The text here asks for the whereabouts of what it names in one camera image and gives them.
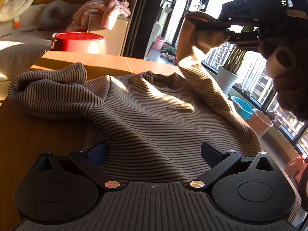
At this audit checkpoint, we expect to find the brown striped knit sweater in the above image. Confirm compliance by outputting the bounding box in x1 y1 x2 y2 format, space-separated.
7 11 302 224

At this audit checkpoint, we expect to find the pink clothes pile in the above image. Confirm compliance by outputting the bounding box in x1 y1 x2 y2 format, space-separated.
66 0 131 32

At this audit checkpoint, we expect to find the right hand in brown glove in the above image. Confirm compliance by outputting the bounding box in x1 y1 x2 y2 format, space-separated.
273 39 307 123

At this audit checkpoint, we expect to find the pink plastic bucket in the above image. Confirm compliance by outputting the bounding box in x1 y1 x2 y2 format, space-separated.
246 109 273 137

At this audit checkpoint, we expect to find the blue plastic basin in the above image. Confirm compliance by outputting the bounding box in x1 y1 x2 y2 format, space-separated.
231 96 253 121

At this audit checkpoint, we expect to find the white ribbed plant pot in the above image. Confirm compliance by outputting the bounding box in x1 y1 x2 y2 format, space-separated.
216 66 238 96

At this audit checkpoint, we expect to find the red round storage container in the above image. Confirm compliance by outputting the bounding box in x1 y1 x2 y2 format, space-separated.
51 32 107 54

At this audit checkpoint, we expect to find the white upright vacuum cleaner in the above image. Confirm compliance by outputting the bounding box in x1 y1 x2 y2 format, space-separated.
152 0 176 37

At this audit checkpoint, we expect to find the small pink basin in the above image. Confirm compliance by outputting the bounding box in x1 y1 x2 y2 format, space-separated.
151 35 166 51

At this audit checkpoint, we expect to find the beige sofa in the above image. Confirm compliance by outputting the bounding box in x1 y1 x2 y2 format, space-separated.
1 14 130 101

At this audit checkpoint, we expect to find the dark curtain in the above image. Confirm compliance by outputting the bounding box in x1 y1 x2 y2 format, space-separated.
122 0 161 59

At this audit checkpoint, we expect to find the grey round cushion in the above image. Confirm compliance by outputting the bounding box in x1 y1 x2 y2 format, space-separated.
39 0 72 31

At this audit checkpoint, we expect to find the white goose plush toy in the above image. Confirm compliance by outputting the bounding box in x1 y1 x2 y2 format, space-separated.
1 0 34 29

